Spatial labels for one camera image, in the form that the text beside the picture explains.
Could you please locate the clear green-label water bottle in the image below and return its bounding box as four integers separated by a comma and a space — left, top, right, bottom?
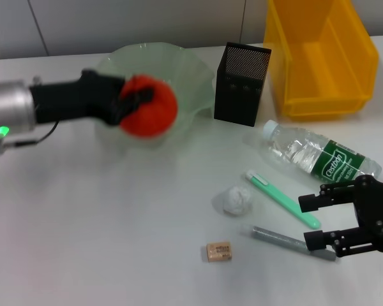
262, 119, 383, 187

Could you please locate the red-orange fruit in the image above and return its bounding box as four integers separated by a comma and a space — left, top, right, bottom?
118, 74, 179, 138

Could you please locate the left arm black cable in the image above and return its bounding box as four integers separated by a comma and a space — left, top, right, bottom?
0, 120, 60, 157

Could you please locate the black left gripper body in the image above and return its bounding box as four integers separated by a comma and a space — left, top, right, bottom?
29, 69, 126, 128

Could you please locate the yellow plastic bin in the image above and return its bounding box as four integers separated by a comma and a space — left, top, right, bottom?
263, 0, 380, 122

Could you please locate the green glass fruit plate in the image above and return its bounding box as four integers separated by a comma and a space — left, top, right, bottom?
94, 41, 215, 150

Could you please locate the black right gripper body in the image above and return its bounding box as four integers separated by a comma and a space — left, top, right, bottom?
352, 175, 383, 254

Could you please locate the grey glitter marker pen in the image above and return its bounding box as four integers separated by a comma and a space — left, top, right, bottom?
238, 223, 337, 263

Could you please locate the white paper ball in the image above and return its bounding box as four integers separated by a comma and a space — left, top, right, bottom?
222, 186, 254, 217

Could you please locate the black mesh pen holder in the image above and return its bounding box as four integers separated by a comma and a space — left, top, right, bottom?
213, 41, 273, 128

